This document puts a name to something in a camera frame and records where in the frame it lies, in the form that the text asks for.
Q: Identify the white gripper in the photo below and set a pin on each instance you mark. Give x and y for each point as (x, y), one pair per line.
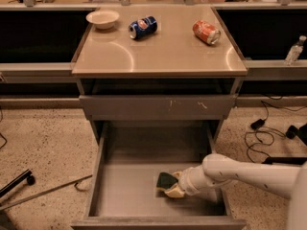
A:
(186, 183)

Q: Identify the green yellow sponge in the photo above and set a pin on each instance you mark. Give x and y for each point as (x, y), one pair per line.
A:
(165, 181)

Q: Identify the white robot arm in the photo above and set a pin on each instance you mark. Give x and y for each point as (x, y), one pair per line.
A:
(217, 170)

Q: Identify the open middle drawer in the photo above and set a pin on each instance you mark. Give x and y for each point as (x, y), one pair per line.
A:
(131, 156)

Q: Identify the closed grey top drawer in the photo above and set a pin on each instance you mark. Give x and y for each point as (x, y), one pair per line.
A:
(156, 107)

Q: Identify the grey drawer cabinet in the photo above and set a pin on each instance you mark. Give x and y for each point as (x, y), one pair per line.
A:
(172, 61)

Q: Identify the thin metal rod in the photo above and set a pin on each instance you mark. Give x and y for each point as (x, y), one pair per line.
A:
(44, 193)

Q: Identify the black office chair base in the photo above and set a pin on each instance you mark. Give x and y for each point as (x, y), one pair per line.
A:
(295, 137)

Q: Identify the black stand with caster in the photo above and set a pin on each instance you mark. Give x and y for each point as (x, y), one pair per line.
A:
(25, 176)

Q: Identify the orange soda can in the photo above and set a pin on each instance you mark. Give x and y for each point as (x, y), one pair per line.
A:
(206, 32)

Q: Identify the blue soda can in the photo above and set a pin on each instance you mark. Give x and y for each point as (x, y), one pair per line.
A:
(142, 27)

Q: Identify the clear plastic water bottle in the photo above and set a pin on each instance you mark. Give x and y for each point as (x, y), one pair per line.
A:
(295, 51)

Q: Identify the white ceramic bowl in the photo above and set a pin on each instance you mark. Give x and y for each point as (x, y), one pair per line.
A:
(104, 19)

